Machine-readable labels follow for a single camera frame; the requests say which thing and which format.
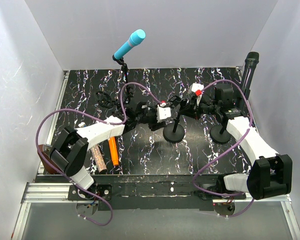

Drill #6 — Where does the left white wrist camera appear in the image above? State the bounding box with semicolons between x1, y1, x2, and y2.
156;101;172;123

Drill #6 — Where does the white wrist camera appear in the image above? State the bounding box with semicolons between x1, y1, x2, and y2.
156;101;172;123
188;82;205;107

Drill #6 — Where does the aluminium rail frame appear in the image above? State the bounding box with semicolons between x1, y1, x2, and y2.
11;180;300;240

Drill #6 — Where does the tall black tripod stand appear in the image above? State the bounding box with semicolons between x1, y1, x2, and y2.
116;57;134;111

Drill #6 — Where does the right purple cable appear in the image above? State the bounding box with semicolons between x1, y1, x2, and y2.
192;79;255;196

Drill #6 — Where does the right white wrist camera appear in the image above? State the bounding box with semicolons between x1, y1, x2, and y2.
188;82;205;107

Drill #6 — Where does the black microphone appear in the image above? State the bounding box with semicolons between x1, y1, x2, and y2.
240;51;260;99

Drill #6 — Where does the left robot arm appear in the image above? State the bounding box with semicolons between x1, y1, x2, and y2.
48;101;175;200

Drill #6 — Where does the purple cable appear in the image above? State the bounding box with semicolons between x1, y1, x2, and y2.
192;79;255;196
35;82;166;181

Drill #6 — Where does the orange microphone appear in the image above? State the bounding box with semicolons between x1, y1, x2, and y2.
108;136;120;167

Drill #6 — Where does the glitter silver microphone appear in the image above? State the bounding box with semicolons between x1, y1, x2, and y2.
90;144;107;174

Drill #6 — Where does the brown box with clear lid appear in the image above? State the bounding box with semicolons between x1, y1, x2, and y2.
37;143;66;175

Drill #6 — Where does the cyan microphone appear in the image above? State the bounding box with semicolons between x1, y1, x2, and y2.
112;29;146;62

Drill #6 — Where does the small black tripod stand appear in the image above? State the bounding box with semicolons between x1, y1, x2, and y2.
95;90;123;113

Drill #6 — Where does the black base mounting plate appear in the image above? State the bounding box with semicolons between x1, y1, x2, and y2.
67;173;247;212

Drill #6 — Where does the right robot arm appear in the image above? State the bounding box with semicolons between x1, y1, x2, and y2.
195;112;293;200

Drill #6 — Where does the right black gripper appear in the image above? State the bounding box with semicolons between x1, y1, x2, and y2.
178;96;220;121

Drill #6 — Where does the round base stand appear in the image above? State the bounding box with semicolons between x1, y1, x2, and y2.
209;121;231;145
163;119;185;144

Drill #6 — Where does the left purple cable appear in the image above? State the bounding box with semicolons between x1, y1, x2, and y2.
35;82;166;181

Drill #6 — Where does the blue white toy block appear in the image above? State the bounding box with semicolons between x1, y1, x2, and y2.
77;122;87;128

